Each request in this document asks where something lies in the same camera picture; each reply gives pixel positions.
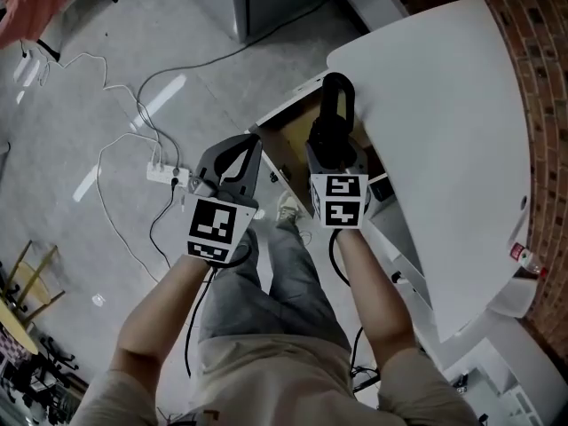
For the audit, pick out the person's left forearm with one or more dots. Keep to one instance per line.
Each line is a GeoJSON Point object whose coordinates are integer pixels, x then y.
{"type": "Point", "coordinates": [155, 309]}

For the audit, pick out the pink cloth on chair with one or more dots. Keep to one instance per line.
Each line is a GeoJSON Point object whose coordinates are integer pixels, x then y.
{"type": "Point", "coordinates": [35, 2]}

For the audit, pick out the person's right shoe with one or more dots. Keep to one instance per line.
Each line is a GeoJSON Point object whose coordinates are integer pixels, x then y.
{"type": "Point", "coordinates": [288, 209]}

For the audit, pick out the person's grey trousers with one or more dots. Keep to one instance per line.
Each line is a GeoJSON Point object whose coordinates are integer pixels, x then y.
{"type": "Point", "coordinates": [293, 291]}

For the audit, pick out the person's right forearm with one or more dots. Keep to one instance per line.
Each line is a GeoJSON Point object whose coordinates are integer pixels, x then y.
{"type": "Point", "coordinates": [377, 291]}

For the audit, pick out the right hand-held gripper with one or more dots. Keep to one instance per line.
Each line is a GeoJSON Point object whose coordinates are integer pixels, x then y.
{"type": "Point", "coordinates": [339, 202]}

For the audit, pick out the small white power strip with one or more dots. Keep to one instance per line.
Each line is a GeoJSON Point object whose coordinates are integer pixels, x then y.
{"type": "Point", "coordinates": [26, 70]}

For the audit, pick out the white desk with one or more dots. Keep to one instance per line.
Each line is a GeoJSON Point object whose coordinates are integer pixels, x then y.
{"type": "Point", "coordinates": [439, 140]}

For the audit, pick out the grey metal cabinet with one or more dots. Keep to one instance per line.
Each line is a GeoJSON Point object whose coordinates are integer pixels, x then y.
{"type": "Point", "coordinates": [275, 2]}

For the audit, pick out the clear bottle red cap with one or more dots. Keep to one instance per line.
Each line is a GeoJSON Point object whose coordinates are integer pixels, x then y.
{"type": "Point", "coordinates": [526, 257]}

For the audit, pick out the yellow wooden stool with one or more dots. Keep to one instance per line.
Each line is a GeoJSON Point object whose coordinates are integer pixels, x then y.
{"type": "Point", "coordinates": [33, 278]}

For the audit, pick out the wooden drawer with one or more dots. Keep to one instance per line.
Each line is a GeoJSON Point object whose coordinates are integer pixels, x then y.
{"type": "Point", "coordinates": [293, 136]}

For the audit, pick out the white power strip with plugs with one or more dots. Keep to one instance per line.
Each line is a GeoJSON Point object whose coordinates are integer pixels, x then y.
{"type": "Point", "coordinates": [164, 173]}

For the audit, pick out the white plastic bin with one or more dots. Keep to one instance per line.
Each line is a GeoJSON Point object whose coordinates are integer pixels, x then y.
{"type": "Point", "coordinates": [515, 297]}

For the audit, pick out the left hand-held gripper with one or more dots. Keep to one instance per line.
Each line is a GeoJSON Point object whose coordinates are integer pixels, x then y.
{"type": "Point", "coordinates": [213, 224]}

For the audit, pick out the person's beige shirt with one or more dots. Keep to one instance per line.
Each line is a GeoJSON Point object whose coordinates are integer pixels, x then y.
{"type": "Point", "coordinates": [284, 388]}

